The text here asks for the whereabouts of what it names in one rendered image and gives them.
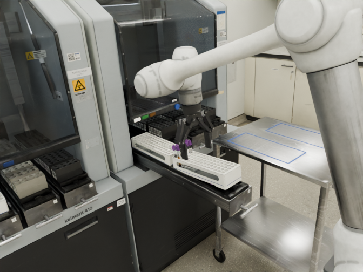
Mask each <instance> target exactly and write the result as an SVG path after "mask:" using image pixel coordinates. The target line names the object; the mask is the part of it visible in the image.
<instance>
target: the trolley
mask: <svg viewBox="0 0 363 272"><path fill-rule="evenodd" d="M212 143H213V157H216V158H220V146H221V147H224V148H227V149H229V150H231V151H234V152H236V153H239V154H241V155H244V156H246V157H249V158H251V159H254V160H256V161H259V162H261V179H260V198H258V199H256V200H255V201H253V202H252V203H251V204H249V205H248V206H246V207H247V208H250V207H252V206H253V205H254V204H255V203H257V204H258V207H257V208H255V209H254V210H253V211H251V212H250V213H248V214H247V215H246V216H245V217H243V218H242V219H241V218H240V217H239V215H241V214H242V213H243V212H245V211H244V210H240V211H239V212H237V213H236V214H234V215H233V216H232V217H230V218H229V219H227V220H226V221H224V222H223V223H221V210H220V207H218V206H216V205H214V206H215V229H216V247H215V249H214V250H213V256H214V258H215V259H216V260H217V261H218V262H220V263H222V262H224V261H225V259H226V257H225V254H224V252H223V247H222V246H221V229H223V230H225V231H226V232H228V233H229V234H231V235H232V236H234V237H236V238H237V239H238V240H240V241H241V242H243V243H245V244H246V245H248V246H249V247H251V248H252V249H254V250H255V251H257V252H259V253H260V254H262V255H263V256H265V257H266V258H268V259H269V260H271V261H272V262H274V263H275V264H277V265H278V266H280V267H282V268H283V269H285V270H286V271H288V272H323V268H324V266H325V264H326V263H327V262H328V261H329V260H330V258H331V257H332V256H333V255H334V244H333V229H330V228H328V227H326V226H324V222H325V214H326V207H327V200H328V193H329V189H330V186H331V185H332V188H333V189H334V187H333V182H332V178H331V174H330V169H329V166H328V162H327V158H326V153H325V149H324V144H323V141H322V137H321V133H320V131H319V130H315V129H312V128H308V127H305V126H300V125H297V124H293V123H288V122H286V121H282V120H278V119H274V118H270V117H263V118H261V119H258V120H256V121H254V122H252V123H249V124H247V125H245V126H243V127H240V128H238V129H236V130H234V131H231V132H229V133H226V134H224V135H222V136H220V137H217V138H215V139H213V140H212ZM267 165H269V166H272V167H274V168H277V169H279V170H282V171H284V172H287V173H290V174H292V175H295V176H297V177H299V178H302V179H304V180H307V181H309V182H312V183H315V184H317V185H319V186H321V187H320V195H319V203H318V211H317V218H316V221H314V220H312V219H310V218H308V217H306V216H304V215H302V214H300V213H298V212H296V211H294V210H292V209H289V208H287V207H285V206H283V205H281V204H279V203H277V202H275V201H273V200H271V199H269V198H267V197H265V186H266V166H267Z"/></svg>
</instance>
